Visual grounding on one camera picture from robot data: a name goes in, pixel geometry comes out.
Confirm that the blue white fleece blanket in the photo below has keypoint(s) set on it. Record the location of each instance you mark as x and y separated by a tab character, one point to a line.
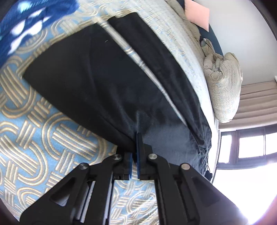
20	20

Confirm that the blue patterned bedspread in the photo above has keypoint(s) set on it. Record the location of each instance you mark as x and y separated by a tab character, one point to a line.
39	144

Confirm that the pink pillow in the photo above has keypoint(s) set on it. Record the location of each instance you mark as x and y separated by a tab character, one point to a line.
197	14

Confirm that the dark framed window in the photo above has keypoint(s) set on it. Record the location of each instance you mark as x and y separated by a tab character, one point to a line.
247	148

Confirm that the beige curtain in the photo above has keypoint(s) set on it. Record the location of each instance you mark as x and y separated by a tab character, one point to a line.
257	107

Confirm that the black pants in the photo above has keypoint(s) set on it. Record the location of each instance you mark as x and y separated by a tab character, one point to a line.
88	77

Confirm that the beige crumpled duvet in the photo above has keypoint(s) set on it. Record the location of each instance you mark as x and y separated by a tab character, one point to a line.
222	72

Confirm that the dark blue headboard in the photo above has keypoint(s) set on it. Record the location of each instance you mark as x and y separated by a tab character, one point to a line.
204	34

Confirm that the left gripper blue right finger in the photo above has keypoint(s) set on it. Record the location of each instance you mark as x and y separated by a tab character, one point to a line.
145	171

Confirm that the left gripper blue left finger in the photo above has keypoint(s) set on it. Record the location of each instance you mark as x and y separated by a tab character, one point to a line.
127	165

